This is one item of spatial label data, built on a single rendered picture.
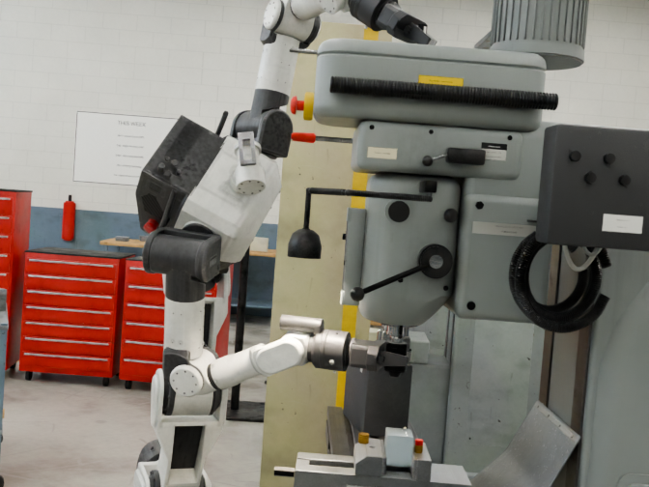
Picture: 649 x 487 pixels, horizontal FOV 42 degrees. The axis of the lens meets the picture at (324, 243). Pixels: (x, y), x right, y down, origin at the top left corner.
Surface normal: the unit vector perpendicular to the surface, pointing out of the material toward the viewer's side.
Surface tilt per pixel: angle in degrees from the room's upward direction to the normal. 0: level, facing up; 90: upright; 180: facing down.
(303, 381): 90
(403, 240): 90
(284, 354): 102
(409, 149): 90
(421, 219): 90
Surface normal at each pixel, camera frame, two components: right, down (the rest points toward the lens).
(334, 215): 0.02, 0.05
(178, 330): -0.22, 0.28
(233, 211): 0.33, -0.47
